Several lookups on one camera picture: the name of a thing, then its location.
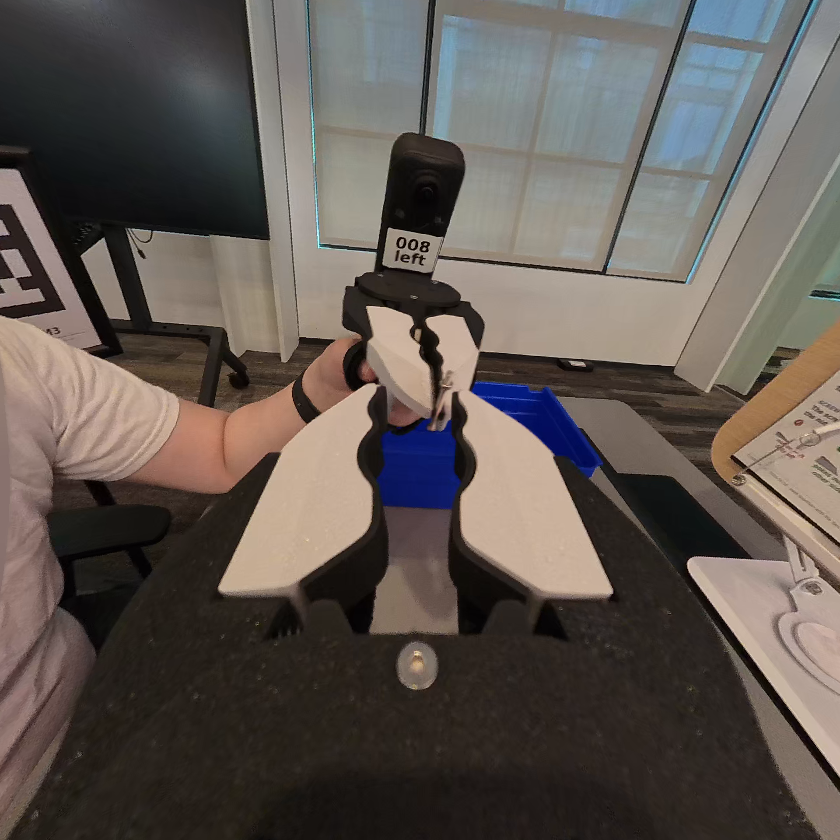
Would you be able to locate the person's left hand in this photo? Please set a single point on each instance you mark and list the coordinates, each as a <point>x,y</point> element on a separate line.
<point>331,374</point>

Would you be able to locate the small black floor box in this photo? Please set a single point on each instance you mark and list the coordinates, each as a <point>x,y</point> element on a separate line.
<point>575,365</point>

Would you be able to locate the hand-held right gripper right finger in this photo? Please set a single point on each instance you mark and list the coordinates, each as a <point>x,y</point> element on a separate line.
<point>525,518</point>

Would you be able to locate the black wristband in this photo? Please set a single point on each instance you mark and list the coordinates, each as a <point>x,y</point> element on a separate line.
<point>306,399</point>

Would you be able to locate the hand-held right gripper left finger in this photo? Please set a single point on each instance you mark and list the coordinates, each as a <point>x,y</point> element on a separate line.
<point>302,512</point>

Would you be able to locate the white stand base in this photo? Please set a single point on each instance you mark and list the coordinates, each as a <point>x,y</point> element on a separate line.
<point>735,590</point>

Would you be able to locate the large black monitor screen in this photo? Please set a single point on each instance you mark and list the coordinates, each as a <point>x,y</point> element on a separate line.
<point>131,98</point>

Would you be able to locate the blue plastic bin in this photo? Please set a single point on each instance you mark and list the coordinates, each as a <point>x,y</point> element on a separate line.
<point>564,446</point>

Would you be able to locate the black monitor stand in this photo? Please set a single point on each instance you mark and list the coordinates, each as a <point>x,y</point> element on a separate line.
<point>124,282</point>

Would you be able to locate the metal bolt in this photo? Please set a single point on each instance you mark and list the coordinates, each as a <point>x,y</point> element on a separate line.
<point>436,410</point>

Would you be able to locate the printed instruction sheet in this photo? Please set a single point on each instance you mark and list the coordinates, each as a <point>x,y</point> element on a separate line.
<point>814,472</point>

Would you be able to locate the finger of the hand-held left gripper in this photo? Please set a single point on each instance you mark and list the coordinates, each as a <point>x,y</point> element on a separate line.
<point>394,354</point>
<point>459,348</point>

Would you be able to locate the person's left forearm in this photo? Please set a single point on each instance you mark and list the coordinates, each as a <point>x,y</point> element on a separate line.
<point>229,439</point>

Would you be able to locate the large gridded window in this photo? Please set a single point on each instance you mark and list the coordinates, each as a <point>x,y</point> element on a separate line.
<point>525,131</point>

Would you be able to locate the person's white shirt torso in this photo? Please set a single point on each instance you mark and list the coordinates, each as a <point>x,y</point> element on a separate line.
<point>52,426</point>

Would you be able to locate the black office chair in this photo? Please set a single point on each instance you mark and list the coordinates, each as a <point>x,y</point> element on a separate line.
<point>105,531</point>

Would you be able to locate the framed marker sign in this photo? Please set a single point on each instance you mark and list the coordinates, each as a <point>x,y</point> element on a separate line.
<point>33,262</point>

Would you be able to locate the black table mat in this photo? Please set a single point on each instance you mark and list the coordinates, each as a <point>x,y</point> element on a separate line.
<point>669,512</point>

